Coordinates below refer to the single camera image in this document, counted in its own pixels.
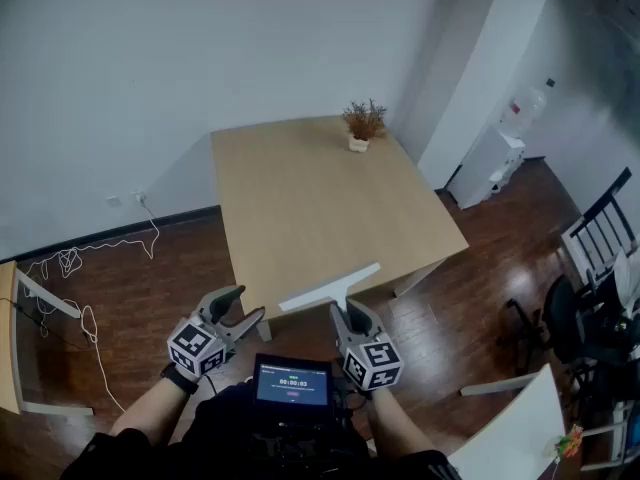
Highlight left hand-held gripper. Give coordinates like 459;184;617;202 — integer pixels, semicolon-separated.
167;284;267;382

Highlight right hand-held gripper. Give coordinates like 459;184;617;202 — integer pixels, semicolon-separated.
328;299;404;393

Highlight white T-shaped plastic piece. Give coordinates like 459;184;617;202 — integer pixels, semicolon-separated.
277;262;382;319

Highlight person's right forearm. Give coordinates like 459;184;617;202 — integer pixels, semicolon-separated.
368;387;437;458

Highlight person's left forearm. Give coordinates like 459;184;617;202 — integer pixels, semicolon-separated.
108;373;201;440

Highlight chest-mounted screen device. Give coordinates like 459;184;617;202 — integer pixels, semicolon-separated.
251;352;335;423

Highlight light wooden table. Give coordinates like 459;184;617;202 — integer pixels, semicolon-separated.
209;114;470;343

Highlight person's black clothing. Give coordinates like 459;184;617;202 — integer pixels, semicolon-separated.
59;381;462;480

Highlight white water dispenser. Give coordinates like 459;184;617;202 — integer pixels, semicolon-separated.
445;124;527;211

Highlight small potted dried plant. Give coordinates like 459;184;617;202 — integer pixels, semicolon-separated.
341;98;389;155

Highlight black office chair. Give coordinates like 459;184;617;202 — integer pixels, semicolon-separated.
505;271;640;374

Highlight wooden side table white legs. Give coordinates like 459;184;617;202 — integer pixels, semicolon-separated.
0;259;96;417

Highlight colourful small toy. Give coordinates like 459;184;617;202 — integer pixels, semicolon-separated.
543;423;585;460

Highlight black slatted chair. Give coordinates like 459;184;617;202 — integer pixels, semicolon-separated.
560;166;637;289

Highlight clear water bottle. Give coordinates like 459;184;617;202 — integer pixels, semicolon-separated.
501;84;549;137

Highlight white cloth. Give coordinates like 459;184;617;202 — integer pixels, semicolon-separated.
611;245;640;315

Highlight white cable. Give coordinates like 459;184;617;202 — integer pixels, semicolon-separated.
23;195;162;414

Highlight black cable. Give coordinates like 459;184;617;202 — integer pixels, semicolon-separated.
0;296;92;352

